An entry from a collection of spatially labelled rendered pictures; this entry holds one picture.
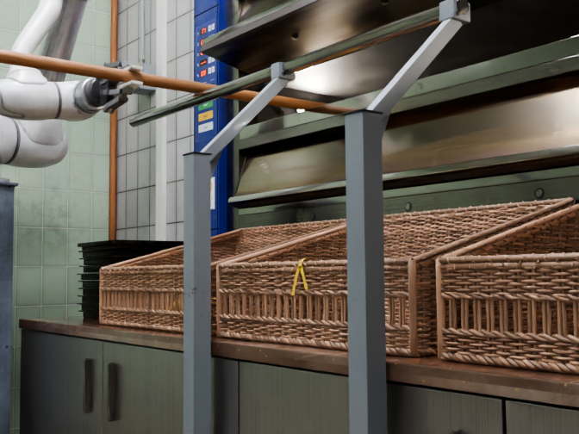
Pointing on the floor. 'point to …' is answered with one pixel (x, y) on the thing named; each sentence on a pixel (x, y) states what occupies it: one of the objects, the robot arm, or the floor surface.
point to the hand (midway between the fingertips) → (131, 77)
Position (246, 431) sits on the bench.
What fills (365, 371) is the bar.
